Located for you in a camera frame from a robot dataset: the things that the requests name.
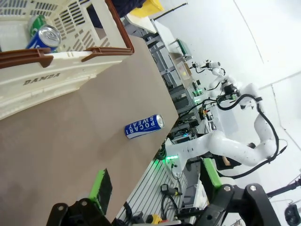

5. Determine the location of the black cable plug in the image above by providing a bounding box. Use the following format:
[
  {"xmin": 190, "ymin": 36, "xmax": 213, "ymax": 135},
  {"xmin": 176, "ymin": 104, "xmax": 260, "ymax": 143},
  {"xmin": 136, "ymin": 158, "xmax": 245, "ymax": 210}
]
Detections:
[{"xmin": 160, "ymin": 185, "xmax": 183, "ymax": 196}]

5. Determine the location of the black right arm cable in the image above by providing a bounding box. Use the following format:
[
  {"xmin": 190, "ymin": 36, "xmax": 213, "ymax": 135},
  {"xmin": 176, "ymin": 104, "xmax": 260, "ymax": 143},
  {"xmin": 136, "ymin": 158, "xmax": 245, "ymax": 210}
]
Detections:
[{"xmin": 217, "ymin": 93, "xmax": 289, "ymax": 178}]

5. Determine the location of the white background workbench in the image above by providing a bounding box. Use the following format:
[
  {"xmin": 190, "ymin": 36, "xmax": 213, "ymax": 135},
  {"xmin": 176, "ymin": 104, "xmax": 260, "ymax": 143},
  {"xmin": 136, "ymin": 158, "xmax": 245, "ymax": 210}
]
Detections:
[{"xmin": 150, "ymin": 18, "xmax": 196, "ymax": 80}]

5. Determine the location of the blue Pocari Sweat can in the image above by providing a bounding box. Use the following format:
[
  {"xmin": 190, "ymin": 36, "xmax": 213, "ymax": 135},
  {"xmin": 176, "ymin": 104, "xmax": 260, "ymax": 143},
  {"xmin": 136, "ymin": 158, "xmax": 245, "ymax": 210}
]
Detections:
[
  {"xmin": 124, "ymin": 114, "xmax": 165, "ymax": 140},
  {"xmin": 25, "ymin": 24, "xmax": 62, "ymax": 53}
]

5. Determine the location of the yellow emergency stop box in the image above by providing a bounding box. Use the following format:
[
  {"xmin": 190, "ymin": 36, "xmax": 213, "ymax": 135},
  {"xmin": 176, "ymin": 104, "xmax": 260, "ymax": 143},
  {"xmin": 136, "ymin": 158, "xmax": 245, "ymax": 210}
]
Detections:
[{"xmin": 147, "ymin": 213, "xmax": 163, "ymax": 225}]

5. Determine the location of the aluminium slotted base plate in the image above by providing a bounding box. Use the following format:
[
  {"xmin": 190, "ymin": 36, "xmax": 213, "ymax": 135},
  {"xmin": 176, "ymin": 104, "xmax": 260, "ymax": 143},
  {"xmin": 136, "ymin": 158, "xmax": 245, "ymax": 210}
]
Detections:
[{"xmin": 115, "ymin": 160, "xmax": 189, "ymax": 226}]

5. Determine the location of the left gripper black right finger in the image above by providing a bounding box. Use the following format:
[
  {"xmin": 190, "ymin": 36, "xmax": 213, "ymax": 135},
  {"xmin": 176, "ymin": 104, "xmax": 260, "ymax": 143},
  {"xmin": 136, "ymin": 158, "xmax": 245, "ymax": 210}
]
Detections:
[{"xmin": 195, "ymin": 157, "xmax": 283, "ymax": 226}]

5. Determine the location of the cream folding basket brown rim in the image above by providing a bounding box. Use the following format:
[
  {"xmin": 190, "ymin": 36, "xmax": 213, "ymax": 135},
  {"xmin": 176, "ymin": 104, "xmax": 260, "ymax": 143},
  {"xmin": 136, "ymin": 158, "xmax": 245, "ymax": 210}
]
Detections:
[{"xmin": 0, "ymin": 0, "xmax": 135, "ymax": 121}]

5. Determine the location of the person in dark jacket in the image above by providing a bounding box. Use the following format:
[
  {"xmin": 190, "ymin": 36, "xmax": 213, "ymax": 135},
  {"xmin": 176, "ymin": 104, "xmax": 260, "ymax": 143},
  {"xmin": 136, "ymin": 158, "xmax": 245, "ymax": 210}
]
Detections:
[{"xmin": 110, "ymin": 0, "xmax": 148, "ymax": 18}]

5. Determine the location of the white side table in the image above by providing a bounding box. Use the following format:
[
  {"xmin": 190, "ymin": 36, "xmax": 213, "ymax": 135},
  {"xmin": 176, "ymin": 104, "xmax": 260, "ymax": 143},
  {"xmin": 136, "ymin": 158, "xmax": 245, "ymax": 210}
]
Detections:
[{"xmin": 126, "ymin": 10, "xmax": 158, "ymax": 35}]

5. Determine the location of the yellow plastic shopping basket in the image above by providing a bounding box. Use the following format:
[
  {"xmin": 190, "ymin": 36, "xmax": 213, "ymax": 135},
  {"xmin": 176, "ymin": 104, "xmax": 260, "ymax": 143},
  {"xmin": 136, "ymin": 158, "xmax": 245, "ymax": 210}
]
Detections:
[{"xmin": 140, "ymin": 0, "xmax": 165, "ymax": 13}]

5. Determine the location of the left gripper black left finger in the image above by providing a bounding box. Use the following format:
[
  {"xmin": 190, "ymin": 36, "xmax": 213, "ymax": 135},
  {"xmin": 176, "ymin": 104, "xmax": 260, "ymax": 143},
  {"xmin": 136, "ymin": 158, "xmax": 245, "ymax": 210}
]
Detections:
[{"xmin": 46, "ymin": 168, "xmax": 114, "ymax": 226}]

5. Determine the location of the green drink can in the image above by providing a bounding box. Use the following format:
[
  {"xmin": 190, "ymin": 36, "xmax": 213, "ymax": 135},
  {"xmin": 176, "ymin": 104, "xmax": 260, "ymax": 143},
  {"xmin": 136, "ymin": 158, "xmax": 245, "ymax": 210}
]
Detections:
[{"xmin": 27, "ymin": 14, "xmax": 49, "ymax": 40}]

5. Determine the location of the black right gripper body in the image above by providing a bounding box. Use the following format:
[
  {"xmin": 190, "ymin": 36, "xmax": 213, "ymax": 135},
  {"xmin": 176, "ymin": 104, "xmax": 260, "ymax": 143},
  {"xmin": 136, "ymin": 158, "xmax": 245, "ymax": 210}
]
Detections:
[{"xmin": 223, "ymin": 82, "xmax": 237, "ymax": 95}]

